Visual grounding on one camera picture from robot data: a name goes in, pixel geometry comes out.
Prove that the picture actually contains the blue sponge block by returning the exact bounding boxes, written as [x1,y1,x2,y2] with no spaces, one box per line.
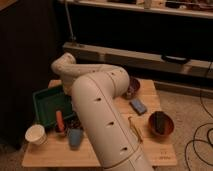
[130,98,147,115]

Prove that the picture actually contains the black handle on rail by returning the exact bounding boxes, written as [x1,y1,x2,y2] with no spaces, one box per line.
[161,55,190,65]

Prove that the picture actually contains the yellow tongs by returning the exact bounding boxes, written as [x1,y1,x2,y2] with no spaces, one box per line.
[128,116,143,143]

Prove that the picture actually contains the green plastic tray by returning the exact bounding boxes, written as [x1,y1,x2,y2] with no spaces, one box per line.
[33,85,75,128]

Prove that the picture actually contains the blue plastic cup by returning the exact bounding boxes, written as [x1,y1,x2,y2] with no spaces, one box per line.
[68,129,83,147]

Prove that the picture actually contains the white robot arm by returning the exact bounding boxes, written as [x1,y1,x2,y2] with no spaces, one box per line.
[51,53,154,171]

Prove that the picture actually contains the black cable on floor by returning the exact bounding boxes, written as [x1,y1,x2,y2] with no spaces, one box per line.
[184,61,213,171]

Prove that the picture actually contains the dark grape bunch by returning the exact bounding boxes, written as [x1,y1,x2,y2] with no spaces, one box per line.
[68,119,82,129]

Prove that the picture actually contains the grey metal shelf rail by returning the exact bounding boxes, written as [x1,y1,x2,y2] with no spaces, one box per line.
[63,42,213,79]

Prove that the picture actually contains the brown wooden bowl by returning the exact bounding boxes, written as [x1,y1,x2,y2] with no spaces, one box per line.
[148,111,174,137]

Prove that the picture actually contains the white paper cup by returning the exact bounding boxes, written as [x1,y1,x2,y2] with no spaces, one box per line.
[25,124,47,145]

